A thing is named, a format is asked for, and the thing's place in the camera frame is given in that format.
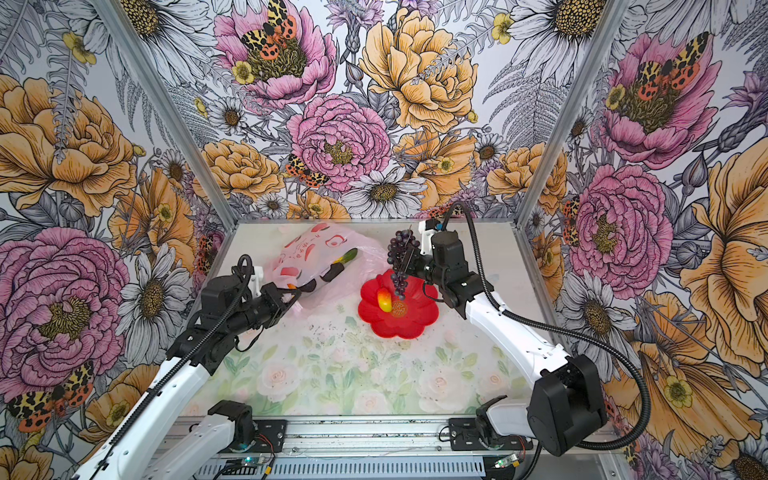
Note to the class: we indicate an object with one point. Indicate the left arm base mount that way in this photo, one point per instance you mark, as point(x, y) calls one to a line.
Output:
point(258, 436)

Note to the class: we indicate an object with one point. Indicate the green circuit board right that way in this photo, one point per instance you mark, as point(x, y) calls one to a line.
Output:
point(509, 461)

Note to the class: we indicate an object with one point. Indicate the red flower-shaped plate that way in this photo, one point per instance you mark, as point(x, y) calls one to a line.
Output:
point(409, 317)

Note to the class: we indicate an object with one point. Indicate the green circuit board left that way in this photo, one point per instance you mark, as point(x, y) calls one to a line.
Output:
point(248, 462)

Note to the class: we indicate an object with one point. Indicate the dark purple toy grapes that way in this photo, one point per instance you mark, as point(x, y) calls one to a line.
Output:
point(401, 249)

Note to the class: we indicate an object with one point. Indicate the pink plastic bag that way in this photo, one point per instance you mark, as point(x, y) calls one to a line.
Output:
point(310, 254)

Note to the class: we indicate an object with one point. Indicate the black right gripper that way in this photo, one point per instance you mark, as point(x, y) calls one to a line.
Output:
point(414, 258)

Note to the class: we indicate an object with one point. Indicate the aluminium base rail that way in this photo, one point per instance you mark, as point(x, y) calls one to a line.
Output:
point(363, 447)

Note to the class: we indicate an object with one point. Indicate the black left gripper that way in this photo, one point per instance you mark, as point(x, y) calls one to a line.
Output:
point(275, 296)

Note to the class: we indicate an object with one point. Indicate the green circuit board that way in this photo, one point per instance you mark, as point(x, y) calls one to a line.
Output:
point(509, 461)
point(248, 462)

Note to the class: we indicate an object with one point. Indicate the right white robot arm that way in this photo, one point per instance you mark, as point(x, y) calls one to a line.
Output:
point(565, 407)

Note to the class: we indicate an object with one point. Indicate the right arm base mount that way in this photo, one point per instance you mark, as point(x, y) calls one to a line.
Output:
point(464, 435)

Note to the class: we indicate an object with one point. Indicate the red toy apple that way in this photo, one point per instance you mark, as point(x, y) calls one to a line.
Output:
point(385, 300)

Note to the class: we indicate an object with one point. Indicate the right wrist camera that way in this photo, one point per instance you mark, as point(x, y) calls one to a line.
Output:
point(427, 229)

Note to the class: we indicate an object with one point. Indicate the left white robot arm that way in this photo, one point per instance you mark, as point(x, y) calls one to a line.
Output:
point(190, 362)

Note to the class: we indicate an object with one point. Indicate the green yellow toy mango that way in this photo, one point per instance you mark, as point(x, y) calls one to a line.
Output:
point(348, 256)

